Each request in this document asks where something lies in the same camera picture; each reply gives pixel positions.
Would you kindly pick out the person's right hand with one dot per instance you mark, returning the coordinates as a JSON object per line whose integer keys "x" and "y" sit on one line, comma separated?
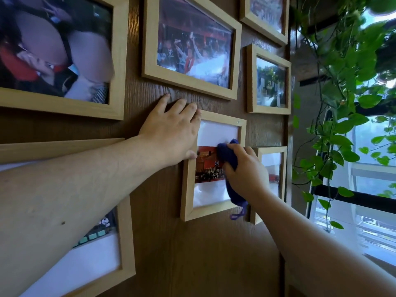
{"x": 249, "y": 176}

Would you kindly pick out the person's left hand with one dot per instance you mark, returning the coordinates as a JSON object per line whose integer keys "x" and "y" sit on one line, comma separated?
{"x": 168, "y": 136}

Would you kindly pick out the person's left middle finger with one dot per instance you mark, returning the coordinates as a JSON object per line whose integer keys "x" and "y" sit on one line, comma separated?
{"x": 189, "y": 111}

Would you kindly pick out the person's right thumb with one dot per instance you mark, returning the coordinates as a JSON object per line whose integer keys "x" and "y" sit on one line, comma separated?
{"x": 228, "y": 170}

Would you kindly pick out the person's left thumb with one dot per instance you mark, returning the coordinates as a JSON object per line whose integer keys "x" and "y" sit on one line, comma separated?
{"x": 190, "y": 155}

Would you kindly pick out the person's left little finger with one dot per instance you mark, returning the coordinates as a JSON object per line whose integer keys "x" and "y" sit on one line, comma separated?
{"x": 162, "y": 103}

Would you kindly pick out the blue cleaning cloth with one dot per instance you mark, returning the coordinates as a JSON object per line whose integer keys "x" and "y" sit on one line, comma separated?
{"x": 227, "y": 154}

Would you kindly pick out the wooden frame with red photo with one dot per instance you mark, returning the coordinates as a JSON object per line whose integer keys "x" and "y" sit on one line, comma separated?
{"x": 210, "y": 132}

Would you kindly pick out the person's left forearm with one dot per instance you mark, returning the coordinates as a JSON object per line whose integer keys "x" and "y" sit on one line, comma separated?
{"x": 62, "y": 197}

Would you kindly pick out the person's right forearm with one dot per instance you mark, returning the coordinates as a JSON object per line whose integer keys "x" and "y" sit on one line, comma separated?
{"x": 309, "y": 253}

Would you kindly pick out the black metal rack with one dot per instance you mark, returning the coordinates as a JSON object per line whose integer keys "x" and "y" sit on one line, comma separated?
{"x": 365, "y": 199}

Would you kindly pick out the green trailing vine plant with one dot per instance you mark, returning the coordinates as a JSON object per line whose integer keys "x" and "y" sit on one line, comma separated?
{"x": 346, "y": 64}

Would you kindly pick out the narrow wooden photo frame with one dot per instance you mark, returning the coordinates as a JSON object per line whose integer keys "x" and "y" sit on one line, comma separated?
{"x": 275, "y": 163}

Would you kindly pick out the wooden frame with crowd photo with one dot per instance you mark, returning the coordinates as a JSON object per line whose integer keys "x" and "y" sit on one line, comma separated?
{"x": 191, "y": 49}

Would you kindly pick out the large wooden frame blurred photo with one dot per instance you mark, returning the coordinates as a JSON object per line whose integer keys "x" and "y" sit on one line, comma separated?
{"x": 119, "y": 58}

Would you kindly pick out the small wooden frame garden photo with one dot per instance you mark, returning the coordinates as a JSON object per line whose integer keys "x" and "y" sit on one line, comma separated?
{"x": 270, "y": 86}

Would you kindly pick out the wooden frame with cropped photo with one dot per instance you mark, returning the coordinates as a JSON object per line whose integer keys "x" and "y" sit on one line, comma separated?
{"x": 266, "y": 12}

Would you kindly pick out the large wooden frame white mat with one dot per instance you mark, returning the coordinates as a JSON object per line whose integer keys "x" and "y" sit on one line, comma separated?
{"x": 92, "y": 262}

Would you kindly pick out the white window frame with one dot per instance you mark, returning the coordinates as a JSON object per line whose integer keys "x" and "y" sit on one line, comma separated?
{"x": 374, "y": 173}

